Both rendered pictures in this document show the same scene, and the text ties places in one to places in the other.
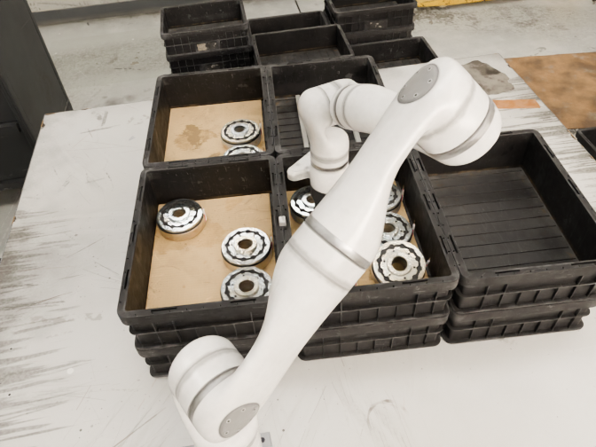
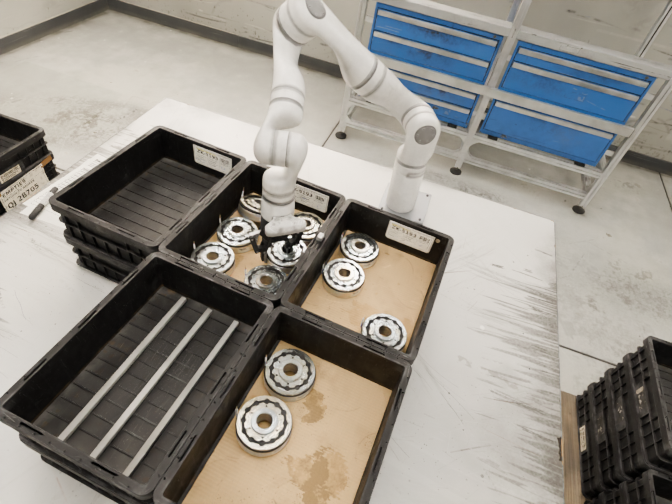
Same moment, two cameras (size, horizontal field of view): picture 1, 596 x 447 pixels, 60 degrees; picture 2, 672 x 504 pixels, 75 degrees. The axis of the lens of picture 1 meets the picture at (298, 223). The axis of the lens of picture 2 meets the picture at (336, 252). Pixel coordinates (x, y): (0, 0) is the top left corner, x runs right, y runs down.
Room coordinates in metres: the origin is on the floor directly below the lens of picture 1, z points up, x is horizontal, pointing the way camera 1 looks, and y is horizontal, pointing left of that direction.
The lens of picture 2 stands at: (1.40, 0.29, 1.67)
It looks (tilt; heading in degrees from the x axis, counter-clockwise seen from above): 46 degrees down; 197
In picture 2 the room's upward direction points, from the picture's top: 12 degrees clockwise
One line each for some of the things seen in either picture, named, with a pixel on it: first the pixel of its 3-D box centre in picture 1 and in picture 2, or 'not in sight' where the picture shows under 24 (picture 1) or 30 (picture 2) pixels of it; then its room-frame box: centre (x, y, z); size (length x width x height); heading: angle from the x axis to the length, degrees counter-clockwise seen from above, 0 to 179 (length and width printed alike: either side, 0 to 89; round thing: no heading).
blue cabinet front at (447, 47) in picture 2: not in sight; (424, 69); (-1.20, -0.20, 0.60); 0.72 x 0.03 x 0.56; 97
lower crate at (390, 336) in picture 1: (354, 263); not in sight; (0.73, -0.12, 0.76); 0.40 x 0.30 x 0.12; 3
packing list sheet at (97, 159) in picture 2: not in sight; (87, 190); (0.71, -0.76, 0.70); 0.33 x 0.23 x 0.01; 7
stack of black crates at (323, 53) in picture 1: (302, 90); not in sight; (2.08, -0.07, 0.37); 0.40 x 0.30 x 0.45; 97
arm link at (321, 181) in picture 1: (321, 164); (280, 207); (0.76, -0.05, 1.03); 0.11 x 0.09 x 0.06; 47
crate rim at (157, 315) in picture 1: (207, 229); (375, 270); (0.71, 0.18, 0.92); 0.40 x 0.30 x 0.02; 3
